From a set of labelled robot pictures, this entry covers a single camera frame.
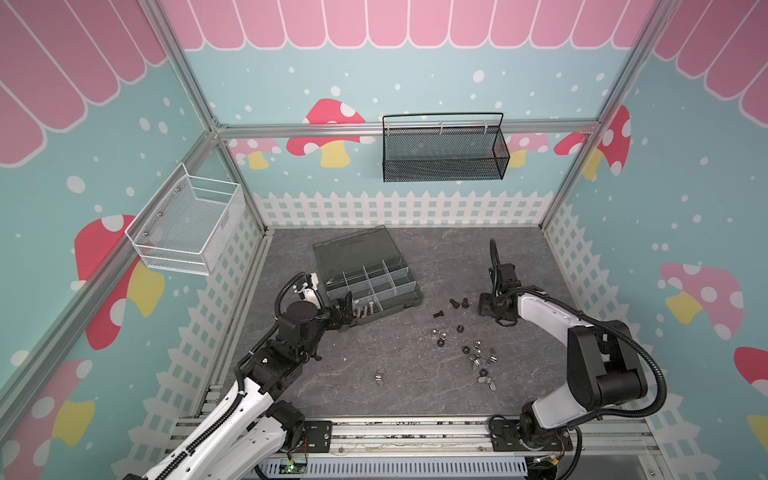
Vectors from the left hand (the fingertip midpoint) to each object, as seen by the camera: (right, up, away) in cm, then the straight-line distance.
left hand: (336, 300), depth 76 cm
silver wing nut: (+10, -22, +7) cm, 25 cm away
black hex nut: (+36, -11, +17) cm, 41 cm away
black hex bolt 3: (+38, -4, +22) cm, 44 cm away
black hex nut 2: (+29, -15, +14) cm, 35 cm away
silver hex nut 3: (+39, -18, +11) cm, 44 cm away
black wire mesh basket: (+29, +46, +19) cm, 58 cm away
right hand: (+45, -5, +18) cm, 49 cm away
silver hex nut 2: (+40, -15, +13) cm, 45 cm away
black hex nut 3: (+36, -17, +13) cm, 42 cm away
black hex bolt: (+29, -7, +20) cm, 36 cm away
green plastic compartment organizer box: (+6, +9, +27) cm, 29 cm away
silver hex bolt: (+6, -6, +19) cm, 21 cm away
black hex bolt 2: (+35, -4, +22) cm, 41 cm away
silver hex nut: (+30, -13, +16) cm, 36 cm away
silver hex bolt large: (+7, -5, +20) cm, 22 cm away
